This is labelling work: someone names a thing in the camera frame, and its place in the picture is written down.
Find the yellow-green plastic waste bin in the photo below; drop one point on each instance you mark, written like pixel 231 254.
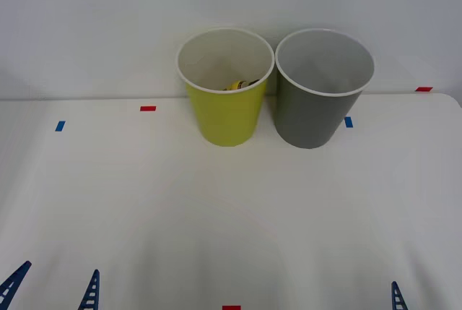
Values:
pixel 225 118

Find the grey plastic waste bin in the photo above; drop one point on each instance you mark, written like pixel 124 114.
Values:
pixel 310 118

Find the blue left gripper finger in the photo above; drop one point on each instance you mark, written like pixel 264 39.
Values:
pixel 11 285
pixel 91 293

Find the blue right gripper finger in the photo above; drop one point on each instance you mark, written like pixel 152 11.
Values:
pixel 397 297

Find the yellow bottle with black cap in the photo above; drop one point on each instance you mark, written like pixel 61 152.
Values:
pixel 238 85

